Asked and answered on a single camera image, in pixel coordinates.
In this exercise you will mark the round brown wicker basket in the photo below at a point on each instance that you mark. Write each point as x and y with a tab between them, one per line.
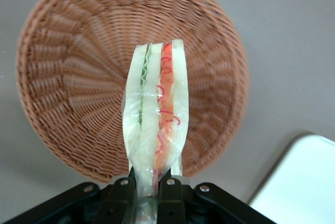
78	77

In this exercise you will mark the plastic-wrapped sandwich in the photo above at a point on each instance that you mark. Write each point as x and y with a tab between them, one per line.
151	109

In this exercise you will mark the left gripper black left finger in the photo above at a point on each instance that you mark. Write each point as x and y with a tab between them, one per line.
78	203

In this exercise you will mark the cream plastic tray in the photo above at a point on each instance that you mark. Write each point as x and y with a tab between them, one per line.
301	182

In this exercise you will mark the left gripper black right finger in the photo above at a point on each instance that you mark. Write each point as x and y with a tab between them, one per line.
209	205

